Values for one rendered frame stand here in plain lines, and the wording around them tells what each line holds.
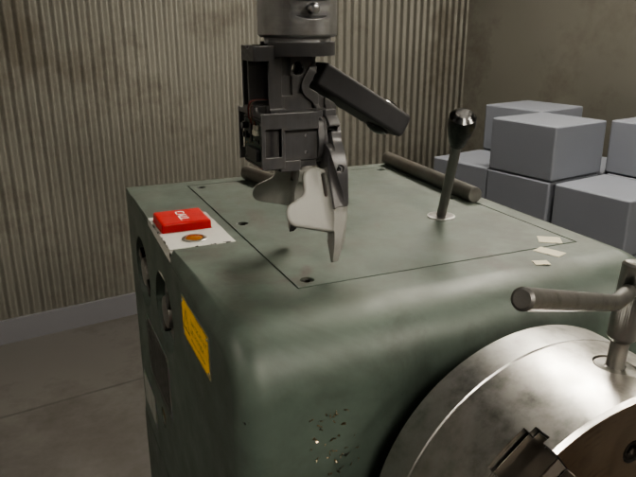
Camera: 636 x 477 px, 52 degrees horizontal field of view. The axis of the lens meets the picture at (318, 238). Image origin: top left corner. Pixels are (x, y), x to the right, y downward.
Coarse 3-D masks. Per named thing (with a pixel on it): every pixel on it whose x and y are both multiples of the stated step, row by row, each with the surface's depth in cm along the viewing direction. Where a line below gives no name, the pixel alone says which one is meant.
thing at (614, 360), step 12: (624, 264) 50; (624, 276) 50; (612, 312) 51; (624, 312) 50; (612, 324) 51; (624, 324) 50; (612, 336) 51; (624, 336) 50; (612, 348) 52; (624, 348) 51; (612, 360) 52; (624, 360) 51
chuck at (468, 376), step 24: (528, 336) 57; (552, 336) 57; (576, 336) 57; (600, 336) 60; (480, 360) 55; (504, 360) 54; (456, 384) 54; (480, 384) 53; (432, 408) 54; (456, 408) 53; (408, 432) 55; (432, 432) 53; (408, 456) 54
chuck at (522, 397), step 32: (544, 352) 54; (576, 352) 54; (512, 384) 52; (544, 384) 51; (576, 384) 50; (608, 384) 49; (480, 416) 51; (512, 416) 49; (544, 416) 48; (576, 416) 47; (608, 416) 46; (448, 448) 51; (480, 448) 49; (512, 448) 48; (576, 448) 46; (608, 448) 48
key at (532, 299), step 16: (528, 288) 31; (624, 288) 49; (512, 304) 32; (528, 304) 31; (544, 304) 32; (560, 304) 35; (576, 304) 37; (592, 304) 40; (608, 304) 43; (624, 304) 47
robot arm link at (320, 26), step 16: (256, 0) 61; (272, 0) 59; (288, 0) 58; (304, 0) 58; (320, 0) 59; (336, 0) 61; (272, 16) 59; (288, 16) 58; (304, 16) 59; (320, 16) 59; (336, 16) 61; (272, 32) 59; (288, 32) 59; (304, 32) 59; (320, 32) 59; (336, 32) 62
